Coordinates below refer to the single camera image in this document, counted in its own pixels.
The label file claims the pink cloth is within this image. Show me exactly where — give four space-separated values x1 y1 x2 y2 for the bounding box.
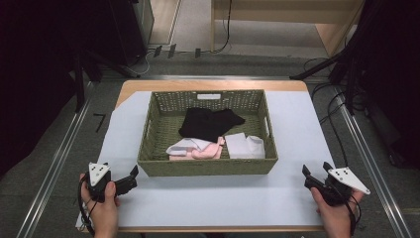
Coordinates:
168 136 227 162

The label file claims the short metal floor rail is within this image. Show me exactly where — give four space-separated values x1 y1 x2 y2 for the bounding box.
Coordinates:
98 74 316 82

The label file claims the black metal stand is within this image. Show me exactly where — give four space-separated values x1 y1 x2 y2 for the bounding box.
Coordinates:
72 54 104 114

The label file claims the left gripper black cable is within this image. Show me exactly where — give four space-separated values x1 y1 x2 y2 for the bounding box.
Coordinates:
77 174 99 237

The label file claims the black cloth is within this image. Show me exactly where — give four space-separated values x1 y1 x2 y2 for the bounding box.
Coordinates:
177 106 247 144

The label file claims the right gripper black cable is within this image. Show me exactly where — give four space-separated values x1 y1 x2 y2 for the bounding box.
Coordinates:
342 194 364 237

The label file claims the person's left hand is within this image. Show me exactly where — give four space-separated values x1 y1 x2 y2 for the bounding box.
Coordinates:
79 173 122 220

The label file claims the green woven basket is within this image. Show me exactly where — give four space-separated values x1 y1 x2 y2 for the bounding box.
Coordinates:
137 88 279 178

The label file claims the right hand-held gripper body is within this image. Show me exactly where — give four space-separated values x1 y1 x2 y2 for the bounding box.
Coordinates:
316 166 371 207

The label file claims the white and grey cloth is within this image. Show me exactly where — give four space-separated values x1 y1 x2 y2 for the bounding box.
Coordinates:
164 137 216 158

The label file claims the light wooden desk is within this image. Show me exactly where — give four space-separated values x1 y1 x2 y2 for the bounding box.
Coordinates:
209 0 367 58

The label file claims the person's right hand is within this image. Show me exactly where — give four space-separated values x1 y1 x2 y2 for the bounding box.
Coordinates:
310 185 367 222

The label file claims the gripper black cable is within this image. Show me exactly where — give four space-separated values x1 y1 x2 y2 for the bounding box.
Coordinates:
77 174 99 237
342 194 364 237

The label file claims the folded white cloth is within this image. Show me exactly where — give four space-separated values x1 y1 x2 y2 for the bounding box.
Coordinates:
224 132 266 160

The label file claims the black cabinet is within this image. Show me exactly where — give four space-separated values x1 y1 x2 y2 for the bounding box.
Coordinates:
108 0 156 66

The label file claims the black stand leg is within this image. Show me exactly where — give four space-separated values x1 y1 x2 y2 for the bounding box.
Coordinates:
289 49 352 81

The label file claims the white floor cable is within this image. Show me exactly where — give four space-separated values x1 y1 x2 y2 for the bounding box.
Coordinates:
127 49 157 76

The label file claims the hanging black cable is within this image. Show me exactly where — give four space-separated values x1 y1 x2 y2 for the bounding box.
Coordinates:
211 0 234 55

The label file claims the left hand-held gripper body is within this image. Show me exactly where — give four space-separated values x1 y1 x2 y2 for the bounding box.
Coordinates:
85 161 115 203

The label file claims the white table mat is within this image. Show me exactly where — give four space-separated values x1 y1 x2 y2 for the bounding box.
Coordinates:
75 90 337 230

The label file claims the black floor cable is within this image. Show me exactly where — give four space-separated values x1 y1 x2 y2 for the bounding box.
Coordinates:
310 81 356 169

